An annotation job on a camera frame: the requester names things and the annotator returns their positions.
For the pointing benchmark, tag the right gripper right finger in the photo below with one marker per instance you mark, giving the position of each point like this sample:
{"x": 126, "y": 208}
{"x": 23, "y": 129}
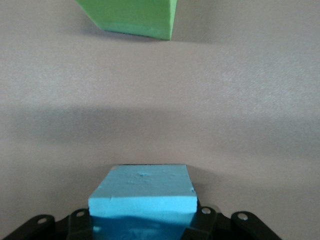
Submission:
{"x": 215, "y": 227}

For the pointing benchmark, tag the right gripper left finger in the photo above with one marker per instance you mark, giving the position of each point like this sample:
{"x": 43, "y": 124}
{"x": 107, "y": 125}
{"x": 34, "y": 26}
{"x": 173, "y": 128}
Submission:
{"x": 75, "y": 227}

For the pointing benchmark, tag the light blue foam cube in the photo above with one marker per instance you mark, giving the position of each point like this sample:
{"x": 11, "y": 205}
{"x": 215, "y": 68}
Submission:
{"x": 145, "y": 190}

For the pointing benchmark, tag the brown table cover sheet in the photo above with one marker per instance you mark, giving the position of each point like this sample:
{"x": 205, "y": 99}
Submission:
{"x": 225, "y": 100}

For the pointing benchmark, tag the green foam cube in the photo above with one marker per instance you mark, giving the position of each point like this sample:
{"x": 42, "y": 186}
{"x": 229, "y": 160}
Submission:
{"x": 135, "y": 15}

